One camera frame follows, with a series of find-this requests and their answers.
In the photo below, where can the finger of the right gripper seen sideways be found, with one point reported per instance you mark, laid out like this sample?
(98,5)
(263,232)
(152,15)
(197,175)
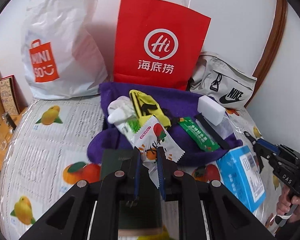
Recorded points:
(262,148)

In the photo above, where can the green wet wipes pack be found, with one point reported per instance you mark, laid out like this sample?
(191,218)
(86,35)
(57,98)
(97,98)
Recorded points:
(128,127)

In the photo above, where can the white socks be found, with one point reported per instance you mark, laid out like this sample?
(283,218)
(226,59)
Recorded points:
(120,110)

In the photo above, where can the green sachet packet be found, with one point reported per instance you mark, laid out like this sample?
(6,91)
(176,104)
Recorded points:
(198,135)

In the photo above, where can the white sponge block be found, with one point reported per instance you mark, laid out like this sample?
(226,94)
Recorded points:
(210,110)

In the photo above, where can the grey Nike waist bag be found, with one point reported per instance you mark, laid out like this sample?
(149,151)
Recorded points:
(221,80)

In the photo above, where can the red paper Haidilao bag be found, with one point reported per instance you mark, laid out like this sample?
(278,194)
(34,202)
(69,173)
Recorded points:
(157,43)

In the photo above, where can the dark green rectangular tin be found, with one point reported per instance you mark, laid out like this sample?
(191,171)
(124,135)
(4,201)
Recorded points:
(140,204)

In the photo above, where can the clear plastic pouch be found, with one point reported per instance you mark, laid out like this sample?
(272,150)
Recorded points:
(224,129)

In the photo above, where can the blue tissue pack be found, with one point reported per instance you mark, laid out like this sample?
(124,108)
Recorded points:
(241,176)

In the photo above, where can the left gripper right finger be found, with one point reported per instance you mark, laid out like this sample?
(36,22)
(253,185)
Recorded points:
(166,169)

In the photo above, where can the person's right hand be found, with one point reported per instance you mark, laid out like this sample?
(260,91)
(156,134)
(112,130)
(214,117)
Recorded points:
(284,203)

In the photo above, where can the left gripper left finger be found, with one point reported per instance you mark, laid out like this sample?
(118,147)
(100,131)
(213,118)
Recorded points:
(131,167)

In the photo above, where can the yellow black pouch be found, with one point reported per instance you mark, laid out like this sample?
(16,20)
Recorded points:
(145,107)

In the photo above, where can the fruit print tablecloth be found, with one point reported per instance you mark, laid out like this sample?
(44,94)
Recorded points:
(51,136)

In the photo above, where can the brown wooden door frame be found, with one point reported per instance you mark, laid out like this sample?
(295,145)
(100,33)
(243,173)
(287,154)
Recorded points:
(272,45)

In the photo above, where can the white Miniso plastic bag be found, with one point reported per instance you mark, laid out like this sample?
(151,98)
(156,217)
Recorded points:
(61,59)

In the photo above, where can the white fruit snack packet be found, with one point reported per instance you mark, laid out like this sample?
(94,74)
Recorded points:
(150,139)

